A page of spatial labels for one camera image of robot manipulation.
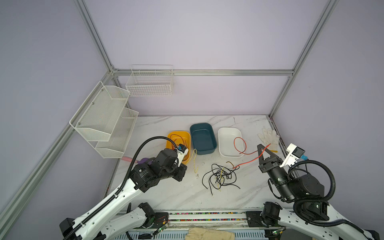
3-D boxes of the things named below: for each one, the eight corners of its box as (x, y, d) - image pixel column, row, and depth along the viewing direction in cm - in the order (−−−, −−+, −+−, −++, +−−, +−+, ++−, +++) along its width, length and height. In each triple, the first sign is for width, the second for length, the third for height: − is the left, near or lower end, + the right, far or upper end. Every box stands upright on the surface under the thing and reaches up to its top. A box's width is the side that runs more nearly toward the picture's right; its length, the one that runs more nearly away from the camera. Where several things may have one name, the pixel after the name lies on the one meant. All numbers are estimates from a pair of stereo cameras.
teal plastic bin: (194, 156, 99) (194, 151, 95) (189, 129, 115) (189, 124, 110) (218, 152, 101) (219, 148, 96) (210, 126, 116) (211, 121, 112)
